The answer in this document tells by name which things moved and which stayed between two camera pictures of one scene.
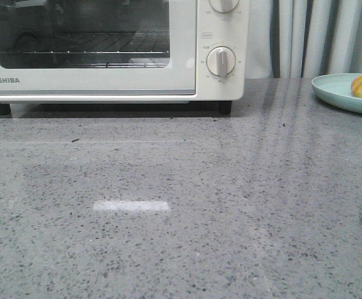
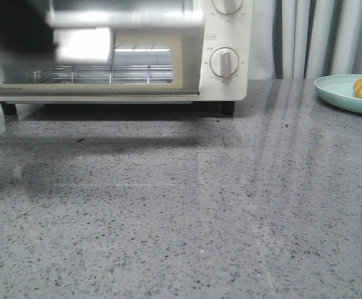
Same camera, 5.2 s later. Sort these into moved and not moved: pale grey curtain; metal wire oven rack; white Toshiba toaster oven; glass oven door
Moved: metal wire oven rack
Not moved: glass oven door; pale grey curtain; white Toshiba toaster oven
